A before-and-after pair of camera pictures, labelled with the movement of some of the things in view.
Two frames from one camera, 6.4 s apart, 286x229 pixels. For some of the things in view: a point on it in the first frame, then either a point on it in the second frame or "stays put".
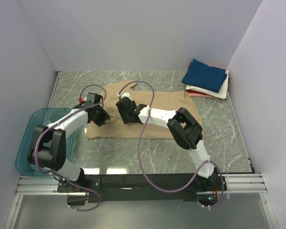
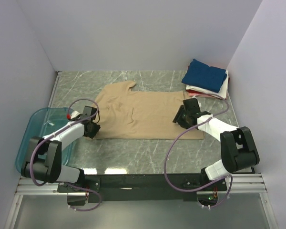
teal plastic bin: x=37 y=117 stays put
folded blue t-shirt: x=210 y=78 stays put
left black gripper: x=100 y=117 to x=93 y=130
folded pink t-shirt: x=199 y=95 stays put
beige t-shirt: x=113 y=128 stays put
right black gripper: x=125 y=113 to x=181 y=117
